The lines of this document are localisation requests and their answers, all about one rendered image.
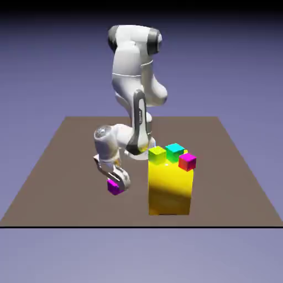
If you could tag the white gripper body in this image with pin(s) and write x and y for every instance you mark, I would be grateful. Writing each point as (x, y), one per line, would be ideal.
(117, 175)

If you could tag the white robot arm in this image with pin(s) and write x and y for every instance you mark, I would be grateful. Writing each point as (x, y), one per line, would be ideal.
(126, 88)

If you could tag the small yellow-green cube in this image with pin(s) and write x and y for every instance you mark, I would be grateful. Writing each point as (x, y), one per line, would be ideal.
(157, 154)

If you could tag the small cyan cube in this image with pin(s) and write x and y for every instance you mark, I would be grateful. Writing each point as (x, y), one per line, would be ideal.
(174, 151)

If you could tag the small magenta and red cube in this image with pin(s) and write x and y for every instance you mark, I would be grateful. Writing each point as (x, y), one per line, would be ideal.
(187, 161)

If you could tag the large yellow box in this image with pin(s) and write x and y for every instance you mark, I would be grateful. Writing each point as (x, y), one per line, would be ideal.
(169, 188)

